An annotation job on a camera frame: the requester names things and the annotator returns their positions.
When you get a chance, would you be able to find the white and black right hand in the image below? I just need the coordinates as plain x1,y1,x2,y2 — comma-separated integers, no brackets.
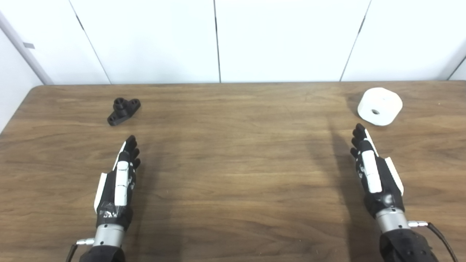
350,123,411,234

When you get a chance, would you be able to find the white and black left hand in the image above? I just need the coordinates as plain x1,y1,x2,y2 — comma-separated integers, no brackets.
94,135,142,249

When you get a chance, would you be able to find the black flanged holder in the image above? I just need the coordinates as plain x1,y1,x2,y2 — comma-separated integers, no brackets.
107,98,141,126

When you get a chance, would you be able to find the round white piece with holes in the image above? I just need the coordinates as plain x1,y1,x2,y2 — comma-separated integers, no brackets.
357,87,403,126

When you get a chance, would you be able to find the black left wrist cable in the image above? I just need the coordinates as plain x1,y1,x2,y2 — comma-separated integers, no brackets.
66,238,96,262

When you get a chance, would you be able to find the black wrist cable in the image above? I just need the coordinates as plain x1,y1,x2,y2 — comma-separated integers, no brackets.
66,238,96,262
408,221,458,262

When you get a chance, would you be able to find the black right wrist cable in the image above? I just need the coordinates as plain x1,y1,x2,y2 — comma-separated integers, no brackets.
408,221,458,262

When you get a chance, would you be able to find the grey wall corner strip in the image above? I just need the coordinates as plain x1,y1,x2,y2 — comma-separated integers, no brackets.
0,11,54,85

